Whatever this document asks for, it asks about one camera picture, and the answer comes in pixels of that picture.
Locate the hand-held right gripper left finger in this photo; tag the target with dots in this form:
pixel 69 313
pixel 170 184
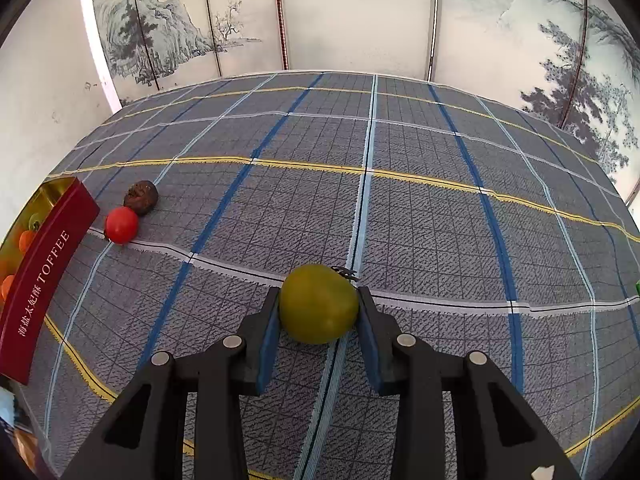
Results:
pixel 267 350

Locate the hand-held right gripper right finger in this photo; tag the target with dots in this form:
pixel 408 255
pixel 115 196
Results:
pixel 370 350

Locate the green tomato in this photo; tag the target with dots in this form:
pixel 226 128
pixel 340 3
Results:
pixel 35 221
pixel 317 305

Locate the red and gold box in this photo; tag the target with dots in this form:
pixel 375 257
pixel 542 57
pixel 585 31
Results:
pixel 47 275

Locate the orange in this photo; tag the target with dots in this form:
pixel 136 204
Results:
pixel 7 287
pixel 27 241

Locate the grey plaid tablecloth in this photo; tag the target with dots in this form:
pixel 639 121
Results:
pixel 400 210

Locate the red tomato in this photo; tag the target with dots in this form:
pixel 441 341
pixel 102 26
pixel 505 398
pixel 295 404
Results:
pixel 121 225

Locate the dark brown round fruit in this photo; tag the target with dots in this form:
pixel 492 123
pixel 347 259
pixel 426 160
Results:
pixel 141 197

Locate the painted landscape folding screen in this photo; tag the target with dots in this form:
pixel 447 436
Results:
pixel 350 10

